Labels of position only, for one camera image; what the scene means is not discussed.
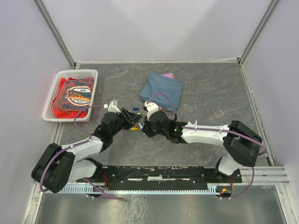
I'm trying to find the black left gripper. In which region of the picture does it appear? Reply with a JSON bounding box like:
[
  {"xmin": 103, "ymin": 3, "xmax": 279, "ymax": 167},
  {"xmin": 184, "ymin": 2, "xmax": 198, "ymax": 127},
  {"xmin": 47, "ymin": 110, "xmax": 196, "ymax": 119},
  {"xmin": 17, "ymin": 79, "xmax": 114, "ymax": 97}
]
[{"xmin": 110, "ymin": 107, "xmax": 142, "ymax": 137}]

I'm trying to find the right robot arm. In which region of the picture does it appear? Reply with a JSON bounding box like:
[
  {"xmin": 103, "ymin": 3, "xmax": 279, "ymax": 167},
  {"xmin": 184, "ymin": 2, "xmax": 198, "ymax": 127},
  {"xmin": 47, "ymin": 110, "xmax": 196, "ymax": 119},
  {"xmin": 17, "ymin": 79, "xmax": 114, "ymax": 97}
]
[{"xmin": 142, "ymin": 111, "xmax": 263, "ymax": 182}]

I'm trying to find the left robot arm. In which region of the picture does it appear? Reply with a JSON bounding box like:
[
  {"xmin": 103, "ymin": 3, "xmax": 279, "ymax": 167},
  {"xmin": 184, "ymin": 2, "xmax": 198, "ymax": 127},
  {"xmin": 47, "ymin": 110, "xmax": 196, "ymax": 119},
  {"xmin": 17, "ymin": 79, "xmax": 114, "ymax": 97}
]
[{"xmin": 31, "ymin": 108, "xmax": 142, "ymax": 193}]

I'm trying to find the blue folded cloth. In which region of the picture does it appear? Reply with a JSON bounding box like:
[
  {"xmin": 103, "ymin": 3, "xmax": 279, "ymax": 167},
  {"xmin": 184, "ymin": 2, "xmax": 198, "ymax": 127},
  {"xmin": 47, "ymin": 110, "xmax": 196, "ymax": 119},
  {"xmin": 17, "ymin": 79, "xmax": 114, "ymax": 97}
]
[{"xmin": 139, "ymin": 74, "xmax": 183, "ymax": 111}]

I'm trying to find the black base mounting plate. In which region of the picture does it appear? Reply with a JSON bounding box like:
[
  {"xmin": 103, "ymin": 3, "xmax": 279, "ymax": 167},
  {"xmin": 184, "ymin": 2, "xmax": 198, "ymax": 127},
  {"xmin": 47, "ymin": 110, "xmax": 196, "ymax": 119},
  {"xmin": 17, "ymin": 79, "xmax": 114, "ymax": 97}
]
[{"xmin": 88, "ymin": 166, "xmax": 242, "ymax": 190}]

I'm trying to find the pink folded cloth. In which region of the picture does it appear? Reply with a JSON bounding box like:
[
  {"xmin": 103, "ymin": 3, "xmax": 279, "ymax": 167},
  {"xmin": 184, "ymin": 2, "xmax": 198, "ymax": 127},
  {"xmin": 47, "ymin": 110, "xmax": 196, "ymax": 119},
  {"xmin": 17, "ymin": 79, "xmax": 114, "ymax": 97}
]
[{"xmin": 159, "ymin": 73, "xmax": 174, "ymax": 110}]

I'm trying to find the red printed t-shirt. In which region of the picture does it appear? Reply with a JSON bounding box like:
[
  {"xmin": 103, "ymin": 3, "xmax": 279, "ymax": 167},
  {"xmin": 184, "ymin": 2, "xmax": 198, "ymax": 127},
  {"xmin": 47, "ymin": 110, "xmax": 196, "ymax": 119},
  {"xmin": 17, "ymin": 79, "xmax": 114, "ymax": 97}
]
[{"xmin": 52, "ymin": 77, "xmax": 94, "ymax": 119}]

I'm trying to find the white plastic basket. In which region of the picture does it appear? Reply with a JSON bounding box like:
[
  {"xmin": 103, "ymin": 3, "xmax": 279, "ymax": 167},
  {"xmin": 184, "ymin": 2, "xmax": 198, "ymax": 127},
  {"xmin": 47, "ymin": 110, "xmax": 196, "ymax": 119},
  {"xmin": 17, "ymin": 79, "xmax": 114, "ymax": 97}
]
[{"xmin": 43, "ymin": 69, "xmax": 98, "ymax": 122}]

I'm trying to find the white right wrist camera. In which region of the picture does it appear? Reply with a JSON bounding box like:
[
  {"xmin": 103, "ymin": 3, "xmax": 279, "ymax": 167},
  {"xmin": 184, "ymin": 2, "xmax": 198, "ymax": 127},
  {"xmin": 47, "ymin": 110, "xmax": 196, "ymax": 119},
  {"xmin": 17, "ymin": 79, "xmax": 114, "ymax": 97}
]
[{"xmin": 144, "ymin": 101, "xmax": 159, "ymax": 112}]

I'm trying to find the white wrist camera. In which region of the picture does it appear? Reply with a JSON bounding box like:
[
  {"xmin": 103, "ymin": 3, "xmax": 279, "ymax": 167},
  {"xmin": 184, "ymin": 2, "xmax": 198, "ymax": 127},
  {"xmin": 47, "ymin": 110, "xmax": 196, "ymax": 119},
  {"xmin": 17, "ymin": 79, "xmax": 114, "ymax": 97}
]
[
  {"xmin": 144, "ymin": 101, "xmax": 159, "ymax": 112},
  {"xmin": 103, "ymin": 100, "xmax": 121, "ymax": 113}
]

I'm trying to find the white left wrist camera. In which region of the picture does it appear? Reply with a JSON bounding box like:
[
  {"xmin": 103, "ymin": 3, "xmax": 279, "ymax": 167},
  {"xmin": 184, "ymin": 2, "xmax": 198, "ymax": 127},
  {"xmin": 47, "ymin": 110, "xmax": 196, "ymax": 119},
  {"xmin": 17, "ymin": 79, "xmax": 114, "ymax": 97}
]
[{"xmin": 103, "ymin": 100, "xmax": 121, "ymax": 113}]

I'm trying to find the white slotted cable duct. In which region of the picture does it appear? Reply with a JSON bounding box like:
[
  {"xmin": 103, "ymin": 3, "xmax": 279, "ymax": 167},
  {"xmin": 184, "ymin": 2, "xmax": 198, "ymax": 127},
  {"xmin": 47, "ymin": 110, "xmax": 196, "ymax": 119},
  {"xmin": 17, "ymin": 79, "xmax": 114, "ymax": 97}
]
[{"xmin": 58, "ymin": 181, "xmax": 228, "ymax": 195}]

